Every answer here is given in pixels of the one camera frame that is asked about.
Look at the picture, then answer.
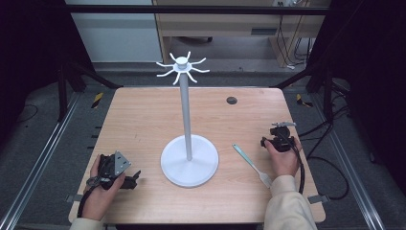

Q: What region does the person's left hand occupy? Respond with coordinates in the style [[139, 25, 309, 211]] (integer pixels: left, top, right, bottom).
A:
[[82, 154, 126, 222]]

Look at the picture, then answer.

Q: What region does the yellow black striped tape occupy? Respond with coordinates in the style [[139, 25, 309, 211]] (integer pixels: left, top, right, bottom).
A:
[[295, 93, 314, 108], [91, 92, 105, 109]]

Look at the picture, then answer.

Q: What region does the white cabinet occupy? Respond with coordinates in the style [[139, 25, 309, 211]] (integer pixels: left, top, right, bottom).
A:
[[64, 0, 164, 63]]

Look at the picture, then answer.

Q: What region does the black frame crossbar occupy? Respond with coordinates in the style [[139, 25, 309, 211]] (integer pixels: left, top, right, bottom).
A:
[[61, 4, 331, 16]]

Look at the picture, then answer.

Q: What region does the silver floor rail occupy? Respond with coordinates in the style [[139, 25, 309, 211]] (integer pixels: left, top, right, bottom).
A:
[[310, 94, 387, 230], [0, 92, 81, 230]]

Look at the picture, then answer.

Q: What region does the black floor cable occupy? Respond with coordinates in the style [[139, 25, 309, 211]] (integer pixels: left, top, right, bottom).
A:
[[298, 104, 352, 201]]

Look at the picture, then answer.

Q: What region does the black frame strut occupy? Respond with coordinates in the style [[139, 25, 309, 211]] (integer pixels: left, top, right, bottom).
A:
[[274, 61, 336, 124], [56, 60, 124, 123]]

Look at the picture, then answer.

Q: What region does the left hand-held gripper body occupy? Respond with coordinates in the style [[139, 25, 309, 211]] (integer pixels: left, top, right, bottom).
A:
[[97, 150, 133, 191]]

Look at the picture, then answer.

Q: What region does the bundle of hanging cables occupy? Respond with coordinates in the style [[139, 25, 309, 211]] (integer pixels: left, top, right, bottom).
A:
[[275, 13, 315, 71]]

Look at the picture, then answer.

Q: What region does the white hook stand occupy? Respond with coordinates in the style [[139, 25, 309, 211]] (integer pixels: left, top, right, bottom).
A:
[[155, 50, 220, 189]]

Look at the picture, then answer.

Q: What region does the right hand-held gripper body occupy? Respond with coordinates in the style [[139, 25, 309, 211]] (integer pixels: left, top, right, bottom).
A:
[[267, 121, 297, 153]]

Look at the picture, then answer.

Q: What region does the light wooden desk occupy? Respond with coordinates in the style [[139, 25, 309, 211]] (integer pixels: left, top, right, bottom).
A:
[[152, 0, 331, 69]]

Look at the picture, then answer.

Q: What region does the person's right hand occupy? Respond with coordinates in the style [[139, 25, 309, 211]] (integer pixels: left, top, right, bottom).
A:
[[263, 136, 303, 178]]

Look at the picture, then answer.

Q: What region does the grey table edge bracket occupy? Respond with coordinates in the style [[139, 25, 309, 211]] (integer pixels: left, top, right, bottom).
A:
[[65, 194, 84, 204], [307, 194, 330, 205]]

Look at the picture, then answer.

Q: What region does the fork with teal handle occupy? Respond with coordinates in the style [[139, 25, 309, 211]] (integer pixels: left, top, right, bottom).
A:
[[232, 143, 273, 189]]

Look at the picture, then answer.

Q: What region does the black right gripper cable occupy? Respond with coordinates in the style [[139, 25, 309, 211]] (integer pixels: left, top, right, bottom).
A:
[[278, 131, 306, 195]]

